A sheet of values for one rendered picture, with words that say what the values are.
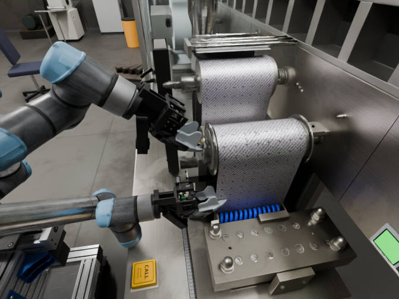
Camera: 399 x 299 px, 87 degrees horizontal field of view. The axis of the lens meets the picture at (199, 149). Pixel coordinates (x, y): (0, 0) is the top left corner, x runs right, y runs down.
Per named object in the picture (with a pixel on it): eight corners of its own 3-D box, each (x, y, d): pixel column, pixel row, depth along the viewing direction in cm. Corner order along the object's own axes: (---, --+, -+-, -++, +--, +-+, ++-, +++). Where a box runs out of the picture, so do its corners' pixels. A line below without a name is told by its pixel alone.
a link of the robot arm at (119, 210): (105, 211, 65) (97, 194, 59) (142, 206, 66) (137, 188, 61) (101, 235, 59) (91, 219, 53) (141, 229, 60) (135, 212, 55)
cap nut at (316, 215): (308, 212, 68) (313, 204, 65) (318, 210, 69) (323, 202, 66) (314, 222, 66) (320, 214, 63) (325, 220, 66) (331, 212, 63)
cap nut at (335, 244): (326, 241, 61) (332, 232, 58) (337, 238, 62) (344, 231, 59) (334, 253, 59) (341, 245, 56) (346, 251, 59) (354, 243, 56)
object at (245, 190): (214, 213, 69) (217, 175, 57) (281, 203, 72) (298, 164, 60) (214, 215, 69) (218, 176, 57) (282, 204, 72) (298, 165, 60)
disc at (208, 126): (203, 152, 69) (204, 112, 59) (205, 151, 69) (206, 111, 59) (214, 187, 58) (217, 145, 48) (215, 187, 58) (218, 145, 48)
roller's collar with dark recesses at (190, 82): (180, 89, 76) (179, 70, 71) (196, 87, 76) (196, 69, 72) (182, 96, 71) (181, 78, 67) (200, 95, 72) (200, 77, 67)
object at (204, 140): (198, 143, 63) (200, 131, 56) (205, 142, 63) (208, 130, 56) (202, 167, 60) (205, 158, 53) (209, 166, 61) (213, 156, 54)
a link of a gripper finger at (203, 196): (227, 188, 62) (196, 193, 60) (225, 200, 65) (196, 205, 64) (224, 180, 64) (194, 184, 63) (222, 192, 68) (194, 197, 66)
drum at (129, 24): (127, 44, 601) (121, 17, 558) (141, 43, 606) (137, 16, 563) (125, 48, 571) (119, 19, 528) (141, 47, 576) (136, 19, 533)
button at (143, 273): (134, 265, 68) (132, 262, 67) (156, 261, 69) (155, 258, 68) (132, 290, 63) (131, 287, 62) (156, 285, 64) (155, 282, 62)
